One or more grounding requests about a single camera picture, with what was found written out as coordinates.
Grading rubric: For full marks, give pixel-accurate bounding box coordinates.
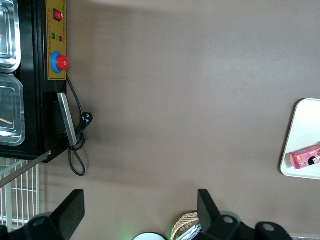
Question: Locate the black food warmer appliance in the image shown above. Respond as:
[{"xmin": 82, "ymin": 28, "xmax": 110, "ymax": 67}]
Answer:
[{"xmin": 0, "ymin": 0, "xmax": 69, "ymax": 164}]

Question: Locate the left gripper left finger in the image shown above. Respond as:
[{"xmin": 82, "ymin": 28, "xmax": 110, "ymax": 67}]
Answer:
[{"xmin": 0, "ymin": 189, "xmax": 86, "ymax": 240}]

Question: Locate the grey metal bar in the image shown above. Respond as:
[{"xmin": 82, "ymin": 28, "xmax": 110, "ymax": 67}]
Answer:
[{"xmin": 0, "ymin": 149, "xmax": 53, "ymax": 189}]

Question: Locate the beige plastic tray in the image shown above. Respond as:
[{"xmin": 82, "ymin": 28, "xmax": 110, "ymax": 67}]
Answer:
[{"xmin": 279, "ymin": 98, "xmax": 320, "ymax": 181}]

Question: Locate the red rocker switch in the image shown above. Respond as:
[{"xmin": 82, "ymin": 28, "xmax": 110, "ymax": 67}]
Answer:
[{"xmin": 52, "ymin": 8, "xmax": 64, "ymax": 22}]

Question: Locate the oval wicker basket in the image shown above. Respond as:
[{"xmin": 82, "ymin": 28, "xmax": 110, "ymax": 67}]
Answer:
[{"xmin": 170, "ymin": 211, "xmax": 202, "ymax": 240}]

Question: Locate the foil container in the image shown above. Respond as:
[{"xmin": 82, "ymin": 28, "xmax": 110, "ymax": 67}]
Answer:
[{"xmin": 183, "ymin": 223, "xmax": 203, "ymax": 240}]

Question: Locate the pink snack packet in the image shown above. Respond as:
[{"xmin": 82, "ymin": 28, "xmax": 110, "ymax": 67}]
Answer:
[{"xmin": 289, "ymin": 143, "xmax": 320, "ymax": 172}]

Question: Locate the red and blue knob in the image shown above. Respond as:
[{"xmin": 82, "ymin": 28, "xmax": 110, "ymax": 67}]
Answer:
[{"xmin": 50, "ymin": 50, "xmax": 69, "ymax": 75}]

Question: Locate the white wire rack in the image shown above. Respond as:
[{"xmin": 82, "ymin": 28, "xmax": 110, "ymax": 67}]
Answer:
[{"xmin": 0, "ymin": 157, "xmax": 41, "ymax": 233}]

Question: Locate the steel food pan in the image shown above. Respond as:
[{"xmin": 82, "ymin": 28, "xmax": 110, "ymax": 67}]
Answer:
[
  {"xmin": 0, "ymin": 0, "xmax": 22, "ymax": 74},
  {"xmin": 0, "ymin": 73, "xmax": 27, "ymax": 147}
]

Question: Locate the black power cable with plug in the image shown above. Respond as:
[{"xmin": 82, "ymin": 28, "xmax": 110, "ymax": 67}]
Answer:
[{"xmin": 65, "ymin": 74, "xmax": 94, "ymax": 177}]

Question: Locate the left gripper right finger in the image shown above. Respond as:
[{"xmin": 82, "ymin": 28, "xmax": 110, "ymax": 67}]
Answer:
[{"xmin": 196, "ymin": 188, "xmax": 294, "ymax": 240}]

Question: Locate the silver metal handle bar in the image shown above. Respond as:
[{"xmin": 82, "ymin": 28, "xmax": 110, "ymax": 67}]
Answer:
[{"xmin": 56, "ymin": 92, "xmax": 78, "ymax": 147}]

